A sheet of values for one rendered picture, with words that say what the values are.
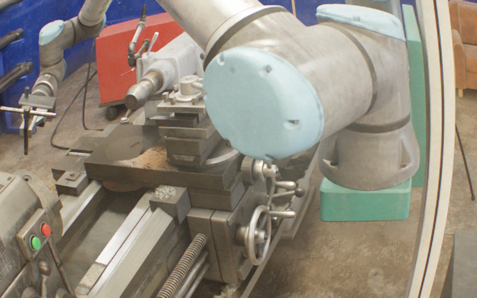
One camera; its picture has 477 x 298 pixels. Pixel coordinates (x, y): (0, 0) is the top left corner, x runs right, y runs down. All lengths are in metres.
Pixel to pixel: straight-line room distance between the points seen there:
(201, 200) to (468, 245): 0.95
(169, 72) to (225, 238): 0.67
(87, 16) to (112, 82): 3.34
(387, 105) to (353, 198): 0.16
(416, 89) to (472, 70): 3.99
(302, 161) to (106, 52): 2.25
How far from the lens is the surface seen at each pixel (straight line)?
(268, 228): 2.11
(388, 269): 2.92
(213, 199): 1.97
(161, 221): 1.89
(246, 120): 0.77
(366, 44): 0.85
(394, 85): 0.90
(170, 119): 1.91
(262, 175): 2.02
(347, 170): 0.94
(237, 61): 0.74
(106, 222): 2.15
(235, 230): 2.01
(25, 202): 1.19
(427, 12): 0.99
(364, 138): 0.92
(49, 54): 1.58
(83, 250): 2.02
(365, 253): 3.05
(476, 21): 5.26
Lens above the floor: 1.83
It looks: 27 degrees down
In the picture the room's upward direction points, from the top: 6 degrees counter-clockwise
